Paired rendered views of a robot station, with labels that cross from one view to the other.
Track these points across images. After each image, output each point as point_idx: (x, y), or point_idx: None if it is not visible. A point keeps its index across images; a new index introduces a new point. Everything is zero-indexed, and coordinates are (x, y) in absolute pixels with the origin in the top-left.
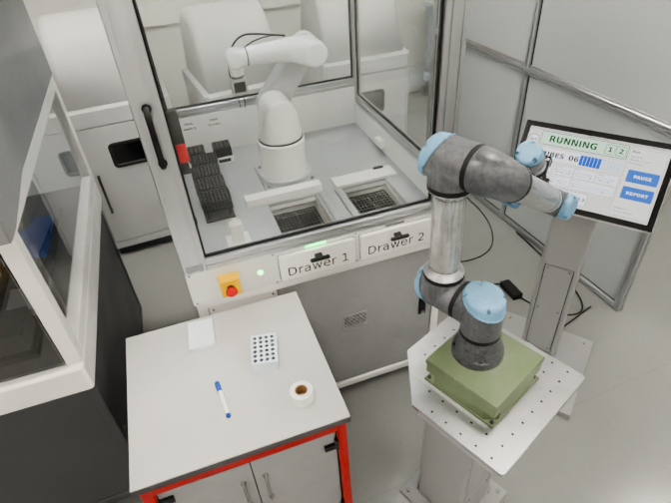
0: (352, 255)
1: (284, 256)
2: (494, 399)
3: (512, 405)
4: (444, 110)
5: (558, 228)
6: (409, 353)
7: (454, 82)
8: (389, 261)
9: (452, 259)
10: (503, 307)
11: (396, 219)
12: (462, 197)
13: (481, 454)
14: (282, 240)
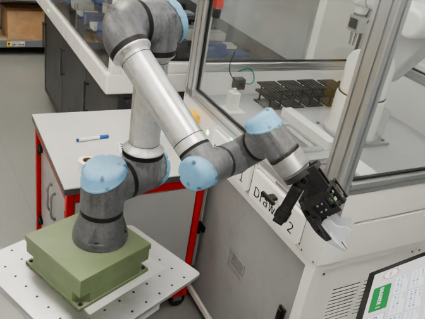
0: (245, 182)
1: (216, 130)
2: (35, 235)
3: (46, 280)
4: (355, 91)
5: None
6: (128, 226)
7: (371, 61)
8: (271, 232)
9: (130, 126)
10: (88, 178)
11: (284, 183)
12: None
13: (1, 252)
14: (223, 116)
